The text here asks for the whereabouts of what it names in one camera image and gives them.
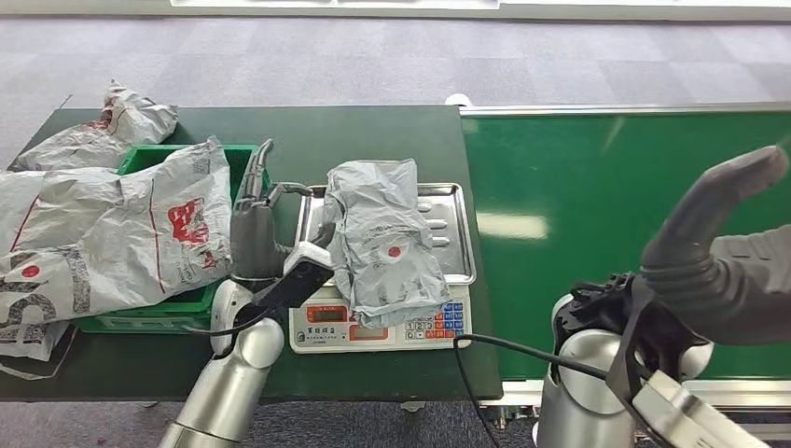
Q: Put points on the white electronic scale, steel tray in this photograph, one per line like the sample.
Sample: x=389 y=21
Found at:
x=445 y=247

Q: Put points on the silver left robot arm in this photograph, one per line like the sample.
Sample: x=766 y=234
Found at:
x=228 y=396

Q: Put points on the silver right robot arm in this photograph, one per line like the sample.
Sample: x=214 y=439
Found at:
x=581 y=377

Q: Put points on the crumpled grey package, red line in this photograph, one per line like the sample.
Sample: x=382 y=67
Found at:
x=133 y=120

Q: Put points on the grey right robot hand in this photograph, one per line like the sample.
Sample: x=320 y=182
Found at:
x=729 y=290

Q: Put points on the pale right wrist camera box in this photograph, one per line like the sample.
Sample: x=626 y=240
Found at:
x=686 y=414

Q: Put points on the green conveyor belt, metal frame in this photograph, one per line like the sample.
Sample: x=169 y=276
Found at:
x=556 y=173

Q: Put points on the white round cap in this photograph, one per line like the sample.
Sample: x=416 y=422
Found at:
x=458 y=99

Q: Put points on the small grey package, black print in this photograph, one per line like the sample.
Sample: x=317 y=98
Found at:
x=31 y=340

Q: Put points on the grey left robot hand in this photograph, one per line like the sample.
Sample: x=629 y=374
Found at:
x=252 y=241

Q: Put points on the green plastic crate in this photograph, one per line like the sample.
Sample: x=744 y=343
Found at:
x=154 y=315

